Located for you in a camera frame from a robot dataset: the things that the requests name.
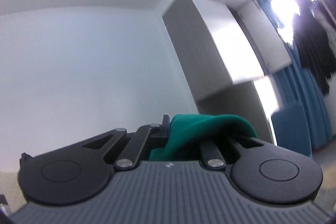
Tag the blue window curtain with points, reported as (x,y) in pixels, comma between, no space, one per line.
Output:
(297,84)

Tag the black hanging jacket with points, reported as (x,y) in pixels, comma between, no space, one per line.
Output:
(311,41)

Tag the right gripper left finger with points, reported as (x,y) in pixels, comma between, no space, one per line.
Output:
(141,143)

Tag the blue upholstered chair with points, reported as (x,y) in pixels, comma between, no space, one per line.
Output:
(291,129)

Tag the green hooded sweatshirt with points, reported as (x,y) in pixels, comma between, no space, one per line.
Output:
(187,131)

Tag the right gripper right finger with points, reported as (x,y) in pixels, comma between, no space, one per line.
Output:
(212,157)

